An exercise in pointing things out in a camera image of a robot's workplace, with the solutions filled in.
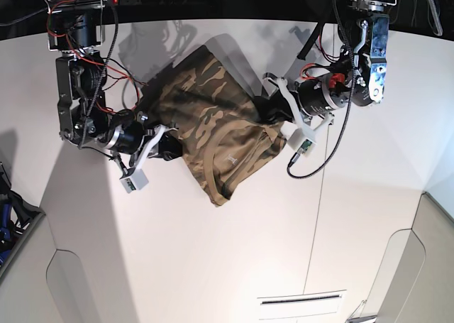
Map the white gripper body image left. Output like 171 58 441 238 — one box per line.
111 122 178 177

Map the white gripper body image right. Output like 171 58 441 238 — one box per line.
262 72 334 134

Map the camouflage T-shirt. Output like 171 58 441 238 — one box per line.
141 46 286 206

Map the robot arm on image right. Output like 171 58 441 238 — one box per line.
256 0 397 130

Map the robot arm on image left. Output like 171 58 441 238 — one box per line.
44 0 182 175

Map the blue and black items bin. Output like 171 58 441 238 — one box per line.
1 163 45 274

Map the white camera box image right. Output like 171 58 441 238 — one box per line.
281 121 316 156

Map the white camera box image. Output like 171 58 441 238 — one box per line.
120 169 149 194
281 121 316 156

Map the white camera box image left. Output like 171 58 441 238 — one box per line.
120 169 149 194

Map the thin grey cables background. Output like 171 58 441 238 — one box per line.
389 0 444 37

